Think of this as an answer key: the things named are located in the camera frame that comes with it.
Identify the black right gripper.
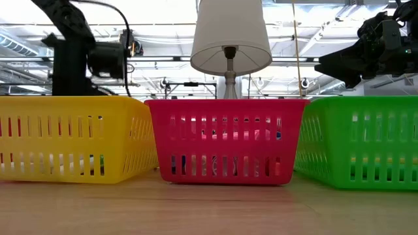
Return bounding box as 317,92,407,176
314,11,418,89

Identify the green plastic basket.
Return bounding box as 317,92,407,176
293,95,418,191

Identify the silver lamp white shade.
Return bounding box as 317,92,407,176
190,0,273,101

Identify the yellow plastic basket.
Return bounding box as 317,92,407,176
0,95,160,185

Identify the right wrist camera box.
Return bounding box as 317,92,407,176
378,18,403,50

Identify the black frame stand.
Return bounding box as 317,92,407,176
164,81,219,101

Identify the ceiling cable reel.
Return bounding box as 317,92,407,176
119,28,145,57

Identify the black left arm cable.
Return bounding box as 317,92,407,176
70,0,132,98

